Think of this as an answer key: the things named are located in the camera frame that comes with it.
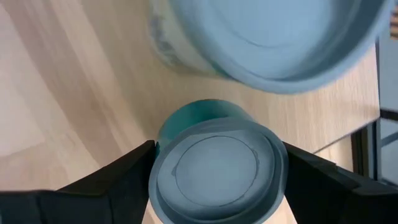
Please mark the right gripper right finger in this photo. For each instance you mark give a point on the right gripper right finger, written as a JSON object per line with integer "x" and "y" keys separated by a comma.
{"x": 342, "y": 199}

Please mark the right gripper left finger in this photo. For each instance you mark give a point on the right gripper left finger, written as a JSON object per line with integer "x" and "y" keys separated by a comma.
{"x": 77, "y": 205}

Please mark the grey-blue cup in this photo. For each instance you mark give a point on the grey-blue cup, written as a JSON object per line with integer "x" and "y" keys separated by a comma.
{"x": 217, "y": 174}

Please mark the white can teal rim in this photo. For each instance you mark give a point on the white can teal rim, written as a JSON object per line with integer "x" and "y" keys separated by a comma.
{"x": 280, "y": 37}

